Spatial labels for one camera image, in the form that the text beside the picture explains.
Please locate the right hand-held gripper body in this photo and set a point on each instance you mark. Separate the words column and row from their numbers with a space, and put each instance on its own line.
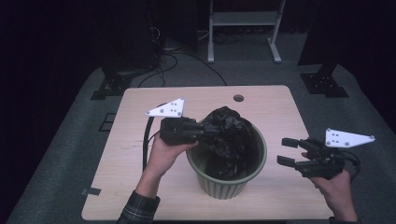
column 323, row 165

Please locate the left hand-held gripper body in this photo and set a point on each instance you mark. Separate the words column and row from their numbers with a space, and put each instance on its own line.
column 177, row 130

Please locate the black plastic trash bag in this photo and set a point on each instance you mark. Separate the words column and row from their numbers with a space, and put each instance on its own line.
column 230, row 130

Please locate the green ribbed trash bin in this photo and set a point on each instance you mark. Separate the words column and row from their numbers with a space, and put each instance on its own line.
column 218, row 186

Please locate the person's left hand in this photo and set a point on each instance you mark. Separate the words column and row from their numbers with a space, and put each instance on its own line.
column 162, row 158

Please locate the person's right hand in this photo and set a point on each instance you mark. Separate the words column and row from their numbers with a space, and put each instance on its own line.
column 337, row 196

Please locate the round grey table grommet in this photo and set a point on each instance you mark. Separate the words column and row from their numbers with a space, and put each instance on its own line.
column 238, row 98

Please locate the black stand base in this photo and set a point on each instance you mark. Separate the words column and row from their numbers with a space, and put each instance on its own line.
column 323, row 84
column 113, row 84

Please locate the dark equipment box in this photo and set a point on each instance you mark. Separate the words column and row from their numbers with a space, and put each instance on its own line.
column 130, row 37

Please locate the grey tape strip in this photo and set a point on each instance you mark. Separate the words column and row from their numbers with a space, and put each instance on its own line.
column 91, row 191

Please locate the white metal stand frame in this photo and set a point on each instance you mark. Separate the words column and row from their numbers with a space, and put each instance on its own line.
column 244, row 18

